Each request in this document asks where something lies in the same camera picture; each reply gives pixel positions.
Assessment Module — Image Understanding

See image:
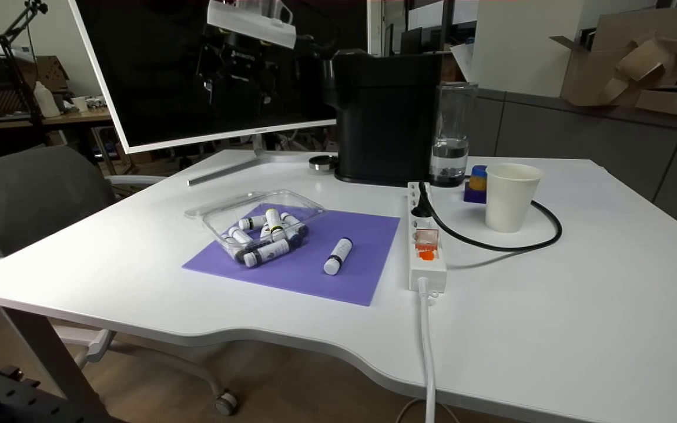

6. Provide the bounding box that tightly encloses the grey office chair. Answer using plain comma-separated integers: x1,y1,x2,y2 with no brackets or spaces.
0,145,240,417

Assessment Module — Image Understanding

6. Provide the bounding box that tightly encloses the purple mat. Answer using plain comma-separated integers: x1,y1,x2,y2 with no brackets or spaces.
182,203,401,307

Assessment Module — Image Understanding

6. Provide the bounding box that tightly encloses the white power strip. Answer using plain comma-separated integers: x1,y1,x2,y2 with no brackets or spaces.
407,181,448,294

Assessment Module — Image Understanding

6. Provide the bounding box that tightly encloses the black cable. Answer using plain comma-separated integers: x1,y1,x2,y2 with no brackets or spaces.
411,182,563,254

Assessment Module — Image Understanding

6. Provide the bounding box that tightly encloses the black coffee machine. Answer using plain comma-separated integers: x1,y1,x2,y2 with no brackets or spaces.
321,49,443,187

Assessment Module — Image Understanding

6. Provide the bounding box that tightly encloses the blue and yellow block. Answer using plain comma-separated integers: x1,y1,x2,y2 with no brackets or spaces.
463,165,488,205

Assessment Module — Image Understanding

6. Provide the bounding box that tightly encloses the white frame monitor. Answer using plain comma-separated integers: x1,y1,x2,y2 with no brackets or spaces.
68,0,370,187

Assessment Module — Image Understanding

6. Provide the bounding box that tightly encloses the white plastic bottle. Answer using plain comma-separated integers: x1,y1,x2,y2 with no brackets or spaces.
32,80,62,119

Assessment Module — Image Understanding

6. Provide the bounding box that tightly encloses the camera on mount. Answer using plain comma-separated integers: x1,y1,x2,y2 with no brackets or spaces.
0,0,49,147

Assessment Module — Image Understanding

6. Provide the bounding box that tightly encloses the white paper cup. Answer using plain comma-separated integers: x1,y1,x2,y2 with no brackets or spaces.
484,163,544,234

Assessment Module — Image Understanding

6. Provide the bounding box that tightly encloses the wooden desk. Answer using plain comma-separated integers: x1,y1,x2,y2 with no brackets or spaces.
0,108,114,164

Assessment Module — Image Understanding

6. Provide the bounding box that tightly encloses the heap of cardboard boxes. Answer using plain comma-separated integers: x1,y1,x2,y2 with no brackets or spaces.
549,5,677,122

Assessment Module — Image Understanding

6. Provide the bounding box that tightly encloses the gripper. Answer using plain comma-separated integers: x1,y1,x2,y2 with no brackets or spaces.
196,32,285,115

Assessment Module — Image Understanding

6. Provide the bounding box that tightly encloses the white cable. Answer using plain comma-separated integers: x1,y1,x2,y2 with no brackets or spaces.
417,277,438,423

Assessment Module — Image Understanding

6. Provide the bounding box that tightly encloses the grey cabinet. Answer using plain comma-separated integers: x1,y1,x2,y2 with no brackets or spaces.
467,88,677,247

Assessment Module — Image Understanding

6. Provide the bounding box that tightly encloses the clear plastic container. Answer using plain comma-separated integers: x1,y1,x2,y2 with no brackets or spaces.
184,189,329,269

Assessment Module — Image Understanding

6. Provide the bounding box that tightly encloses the round metal cup rest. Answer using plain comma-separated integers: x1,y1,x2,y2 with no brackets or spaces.
307,155,339,173

